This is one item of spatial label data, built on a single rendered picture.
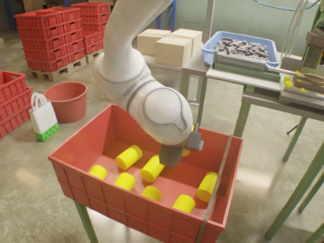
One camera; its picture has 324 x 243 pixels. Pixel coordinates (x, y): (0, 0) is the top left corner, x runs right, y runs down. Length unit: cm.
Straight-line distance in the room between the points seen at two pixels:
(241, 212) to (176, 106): 139
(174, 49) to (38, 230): 191
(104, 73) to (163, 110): 16
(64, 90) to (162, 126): 239
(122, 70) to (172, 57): 183
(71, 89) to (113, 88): 226
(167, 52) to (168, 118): 191
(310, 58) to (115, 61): 97
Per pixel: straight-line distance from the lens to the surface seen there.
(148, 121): 40
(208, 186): 87
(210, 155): 96
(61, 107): 238
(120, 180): 87
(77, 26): 391
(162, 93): 41
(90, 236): 121
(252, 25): 627
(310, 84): 106
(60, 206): 173
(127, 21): 32
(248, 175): 197
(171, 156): 59
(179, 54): 225
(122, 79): 46
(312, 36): 100
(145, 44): 259
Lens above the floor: 135
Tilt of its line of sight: 34 degrees down
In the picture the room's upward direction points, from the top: 3 degrees clockwise
